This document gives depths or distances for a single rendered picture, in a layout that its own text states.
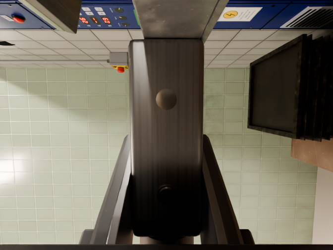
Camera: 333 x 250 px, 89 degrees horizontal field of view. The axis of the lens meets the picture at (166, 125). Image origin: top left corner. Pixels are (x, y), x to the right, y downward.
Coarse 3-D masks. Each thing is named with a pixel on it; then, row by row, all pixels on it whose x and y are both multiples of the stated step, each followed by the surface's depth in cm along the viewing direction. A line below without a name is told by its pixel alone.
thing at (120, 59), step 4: (112, 52) 93; (116, 52) 93; (120, 52) 93; (124, 52) 93; (112, 56) 93; (116, 56) 93; (120, 56) 93; (124, 56) 93; (112, 60) 93; (116, 60) 93; (120, 60) 93; (124, 60) 93; (112, 64) 94; (116, 64) 94; (120, 64) 94; (124, 64) 94; (116, 68) 100; (124, 68) 100; (128, 68) 100
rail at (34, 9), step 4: (20, 0) 28; (24, 0) 28; (24, 4) 29; (28, 4) 29; (32, 8) 30; (36, 8) 30; (36, 12) 31; (40, 12) 31; (40, 16) 33; (44, 16) 32; (48, 20) 34; (52, 24) 36; (56, 24) 36; (56, 28) 37; (60, 28) 37
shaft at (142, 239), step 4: (140, 240) 9; (144, 240) 9; (148, 240) 8; (152, 240) 8; (156, 240) 8; (176, 240) 8; (180, 240) 8; (184, 240) 8; (188, 240) 8; (192, 240) 9
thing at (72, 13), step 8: (32, 0) 27; (40, 0) 27; (48, 0) 29; (56, 0) 31; (64, 0) 33; (72, 0) 35; (80, 0) 37; (40, 8) 29; (48, 8) 29; (56, 8) 31; (64, 8) 33; (72, 8) 35; (80, 8) 38; (48, 16) 32; (56, 16) 32; (64, 16) 34; (72, 16) 36; (64, 24) 34; (72, 24) 36; (72, 32) 38
